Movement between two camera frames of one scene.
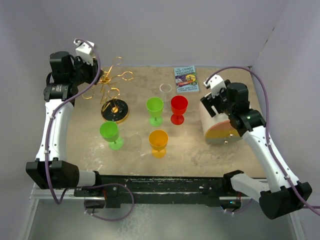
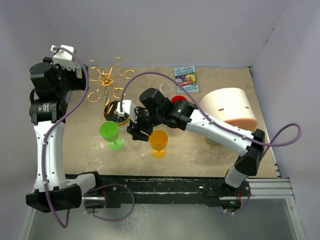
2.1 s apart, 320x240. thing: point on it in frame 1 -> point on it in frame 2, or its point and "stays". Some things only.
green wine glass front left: (110, 132) stays
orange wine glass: (158, 139) stays
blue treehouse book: (186, 79) stays
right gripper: (209, 101) -> (135, 128)
